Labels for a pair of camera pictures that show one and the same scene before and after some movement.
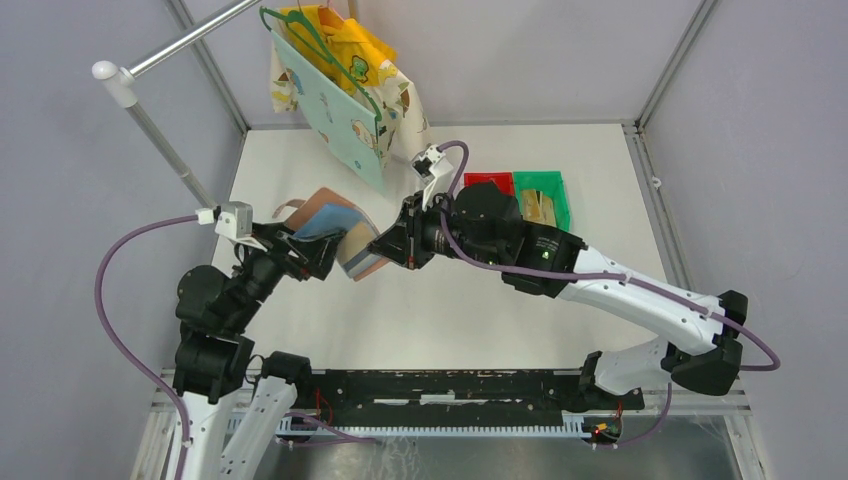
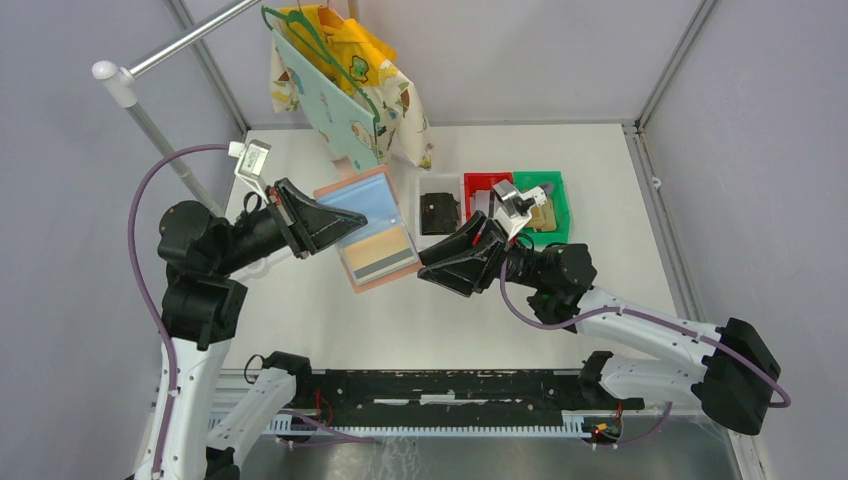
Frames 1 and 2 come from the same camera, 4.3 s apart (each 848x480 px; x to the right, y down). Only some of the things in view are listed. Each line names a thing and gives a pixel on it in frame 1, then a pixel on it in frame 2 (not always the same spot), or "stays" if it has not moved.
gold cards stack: [535, 211] stays
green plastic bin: [550, 183] stays
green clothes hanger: [307, 28] stays
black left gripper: [316, 255] -> [309, 223]
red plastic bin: [502, 180] stays
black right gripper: [406, 245] -> [466, 276]
